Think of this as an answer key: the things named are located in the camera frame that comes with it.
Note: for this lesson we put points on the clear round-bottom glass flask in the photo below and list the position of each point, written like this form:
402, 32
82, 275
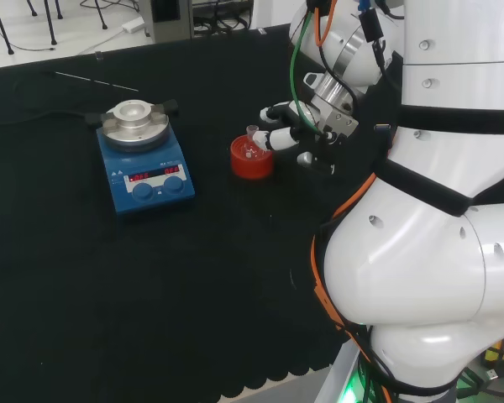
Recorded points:
252, 130

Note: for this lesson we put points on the grey metal box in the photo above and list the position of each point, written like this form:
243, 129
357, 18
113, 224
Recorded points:
176, 25

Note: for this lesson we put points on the white power strip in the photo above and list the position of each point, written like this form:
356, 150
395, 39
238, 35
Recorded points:
133, 25

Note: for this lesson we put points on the black bench cloth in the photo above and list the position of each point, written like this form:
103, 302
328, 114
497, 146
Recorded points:
109, 294

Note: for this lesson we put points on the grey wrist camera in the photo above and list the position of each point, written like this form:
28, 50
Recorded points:
308, 159

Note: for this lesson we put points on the blue-base heater with display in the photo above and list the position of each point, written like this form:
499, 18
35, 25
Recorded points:
151, 201

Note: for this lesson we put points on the yellow stop button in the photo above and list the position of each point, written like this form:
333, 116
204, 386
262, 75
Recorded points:
493, 354

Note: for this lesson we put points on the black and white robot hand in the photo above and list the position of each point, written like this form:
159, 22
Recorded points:
283, 138

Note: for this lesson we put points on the white panel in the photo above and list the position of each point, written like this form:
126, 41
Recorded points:
273, 10

